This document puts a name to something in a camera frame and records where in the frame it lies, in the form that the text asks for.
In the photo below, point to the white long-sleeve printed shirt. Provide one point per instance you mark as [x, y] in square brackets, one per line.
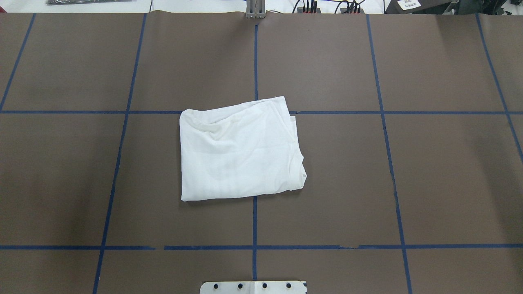
[240, 151]

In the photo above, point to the orange black connector box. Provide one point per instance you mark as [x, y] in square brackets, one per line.
[307, 6]

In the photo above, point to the aluminium frame post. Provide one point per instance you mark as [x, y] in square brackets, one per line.
[255, 9]

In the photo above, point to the white camera mast pedestal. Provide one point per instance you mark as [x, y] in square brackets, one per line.
[254, 287]

